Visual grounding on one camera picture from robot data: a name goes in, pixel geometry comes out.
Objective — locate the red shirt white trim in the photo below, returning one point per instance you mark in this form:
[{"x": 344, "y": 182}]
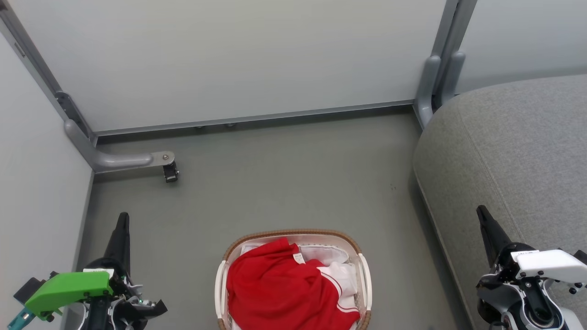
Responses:
[{"x": 270, "y": 288}]

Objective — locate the black caster wheel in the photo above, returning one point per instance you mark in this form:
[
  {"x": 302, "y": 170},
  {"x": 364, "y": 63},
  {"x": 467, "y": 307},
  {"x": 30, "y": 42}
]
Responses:
[{"x": 171, "y": 173}]

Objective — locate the grey partition post with feet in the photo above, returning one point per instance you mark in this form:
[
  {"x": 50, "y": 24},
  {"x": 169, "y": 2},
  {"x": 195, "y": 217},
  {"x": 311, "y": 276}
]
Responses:
[{"x": 442, "y": 59}]

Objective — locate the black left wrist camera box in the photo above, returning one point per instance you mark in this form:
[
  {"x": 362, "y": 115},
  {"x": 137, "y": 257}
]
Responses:
[{"x": 28, "y": 288}]

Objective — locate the grey partition foot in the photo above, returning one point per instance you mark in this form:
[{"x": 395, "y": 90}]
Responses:
[{"x": 119, "y": 160}]

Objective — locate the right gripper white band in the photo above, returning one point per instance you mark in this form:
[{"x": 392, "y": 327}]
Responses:
[{"x": 545, "y": 266}]

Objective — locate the grey slanted partition post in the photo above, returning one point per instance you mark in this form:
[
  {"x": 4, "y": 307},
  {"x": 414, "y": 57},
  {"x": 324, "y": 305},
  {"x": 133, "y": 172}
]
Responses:
[{"x": 34, "y": 59}]

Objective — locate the grey fabric sofa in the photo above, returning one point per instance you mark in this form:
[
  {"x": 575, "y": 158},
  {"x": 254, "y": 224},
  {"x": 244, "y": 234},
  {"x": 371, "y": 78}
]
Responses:
[{"x": 504, "y": 151}]

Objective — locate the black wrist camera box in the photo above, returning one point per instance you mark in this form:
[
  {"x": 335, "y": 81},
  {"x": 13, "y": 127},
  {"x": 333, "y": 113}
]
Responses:
[
  {"x": 581, "y": 256},
  {"x": 28, "y": 288}
]

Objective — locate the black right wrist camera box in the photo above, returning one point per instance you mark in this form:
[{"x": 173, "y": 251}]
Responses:
[{"x": 581, "y": 256}]

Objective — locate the white basket liner cloth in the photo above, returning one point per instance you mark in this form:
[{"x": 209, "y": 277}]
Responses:
[{"x": 330, "y": 253}]

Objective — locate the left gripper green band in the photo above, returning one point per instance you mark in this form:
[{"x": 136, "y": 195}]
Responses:
[{"x": 69, "y": 288}]

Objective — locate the white laundry basket brown rim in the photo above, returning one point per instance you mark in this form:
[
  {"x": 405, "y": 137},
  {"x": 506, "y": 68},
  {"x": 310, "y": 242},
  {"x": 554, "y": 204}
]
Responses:
[{"x": 364, "y": 279}]

